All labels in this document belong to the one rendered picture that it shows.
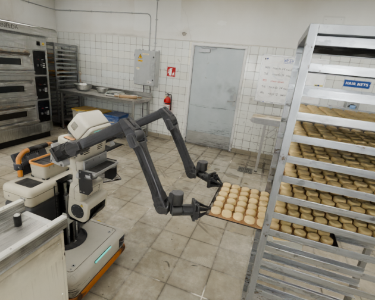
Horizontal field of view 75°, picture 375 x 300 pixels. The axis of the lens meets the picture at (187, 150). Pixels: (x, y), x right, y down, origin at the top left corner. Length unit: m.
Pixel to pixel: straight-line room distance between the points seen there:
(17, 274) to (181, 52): 4.74
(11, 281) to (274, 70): 4.66
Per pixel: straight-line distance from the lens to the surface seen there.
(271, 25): 5.08
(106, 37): 6.26
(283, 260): 1.87
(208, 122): 5.30
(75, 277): 1.95
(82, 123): 1.57
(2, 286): 1.28
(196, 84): 5.28
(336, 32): 1.03
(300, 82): 1.01
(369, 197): 1.20
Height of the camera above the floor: 1.64
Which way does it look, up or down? 19 degrees down
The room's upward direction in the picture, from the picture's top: 6 degrees clockwise
